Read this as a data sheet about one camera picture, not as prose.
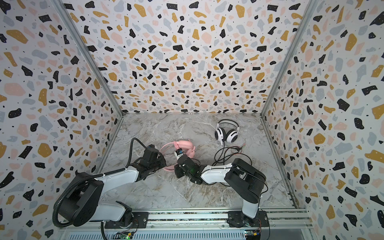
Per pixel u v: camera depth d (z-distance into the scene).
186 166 0.67
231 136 0.98
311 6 0.71
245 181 0.47
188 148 0.90
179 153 0.78
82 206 0.42
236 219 0.74
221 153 1.00
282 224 0.75
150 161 0.71
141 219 0.74
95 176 0.47
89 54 0.86
